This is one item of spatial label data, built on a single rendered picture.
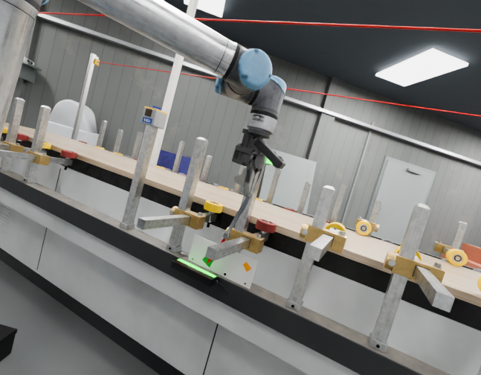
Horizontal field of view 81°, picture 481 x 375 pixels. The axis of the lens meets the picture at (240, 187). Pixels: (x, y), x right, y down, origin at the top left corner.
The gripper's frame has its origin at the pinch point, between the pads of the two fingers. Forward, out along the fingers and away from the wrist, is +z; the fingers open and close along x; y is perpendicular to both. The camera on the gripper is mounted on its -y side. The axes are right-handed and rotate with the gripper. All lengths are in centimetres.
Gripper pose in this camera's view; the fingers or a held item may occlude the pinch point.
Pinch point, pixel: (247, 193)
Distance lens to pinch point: 90.5
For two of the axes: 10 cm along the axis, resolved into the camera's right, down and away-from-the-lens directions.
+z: -2.7, 9.6, 0.7
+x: -4.1, -0.5, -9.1
